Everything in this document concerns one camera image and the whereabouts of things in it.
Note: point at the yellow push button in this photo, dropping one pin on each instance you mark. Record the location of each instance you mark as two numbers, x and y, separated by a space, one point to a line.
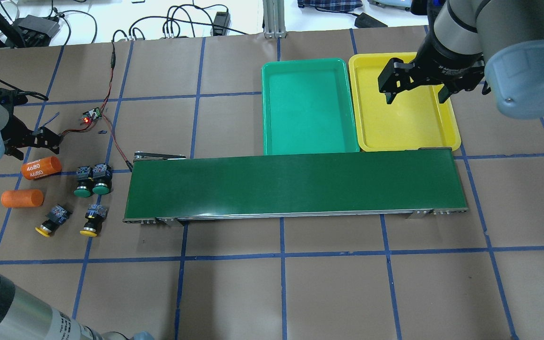
95 215
56 217

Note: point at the green push button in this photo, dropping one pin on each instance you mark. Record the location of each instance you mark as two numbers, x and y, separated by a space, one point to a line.
102 177
84 187

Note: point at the yellow plastic tray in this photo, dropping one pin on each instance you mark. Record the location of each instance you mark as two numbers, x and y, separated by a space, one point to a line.
415 119

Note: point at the green plastic tray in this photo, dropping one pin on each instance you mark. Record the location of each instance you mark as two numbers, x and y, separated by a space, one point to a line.
307 107

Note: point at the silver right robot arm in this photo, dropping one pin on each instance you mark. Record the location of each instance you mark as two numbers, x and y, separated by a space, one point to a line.
498 42

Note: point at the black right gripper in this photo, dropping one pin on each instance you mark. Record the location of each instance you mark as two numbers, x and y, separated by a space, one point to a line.
447 61

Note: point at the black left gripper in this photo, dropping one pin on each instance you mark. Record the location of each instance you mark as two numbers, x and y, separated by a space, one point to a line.
15 128

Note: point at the orange cylinder marked 4680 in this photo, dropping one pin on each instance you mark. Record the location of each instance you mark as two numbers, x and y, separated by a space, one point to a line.
40 168

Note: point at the green conveyor belt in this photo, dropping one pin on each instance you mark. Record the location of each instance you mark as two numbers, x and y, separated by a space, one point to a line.
415 182

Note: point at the blue teach pendant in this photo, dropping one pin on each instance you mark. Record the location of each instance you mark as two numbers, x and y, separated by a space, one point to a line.
396 4

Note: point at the folded blue plaid umbrella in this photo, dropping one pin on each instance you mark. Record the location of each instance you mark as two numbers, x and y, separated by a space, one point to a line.
332 5

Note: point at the plain orange cylinder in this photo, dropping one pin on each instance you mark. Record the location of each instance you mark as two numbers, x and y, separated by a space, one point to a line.
22 198

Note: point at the black power adapter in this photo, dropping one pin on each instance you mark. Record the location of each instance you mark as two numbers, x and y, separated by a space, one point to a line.
220 23

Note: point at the black power brick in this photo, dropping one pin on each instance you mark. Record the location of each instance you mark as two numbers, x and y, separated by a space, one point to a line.
363 20

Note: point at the small green controller board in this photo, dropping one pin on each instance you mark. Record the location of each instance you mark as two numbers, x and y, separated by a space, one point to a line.
91 116

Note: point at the aluminium frame post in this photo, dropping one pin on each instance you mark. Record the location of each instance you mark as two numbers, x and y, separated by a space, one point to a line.
274 19

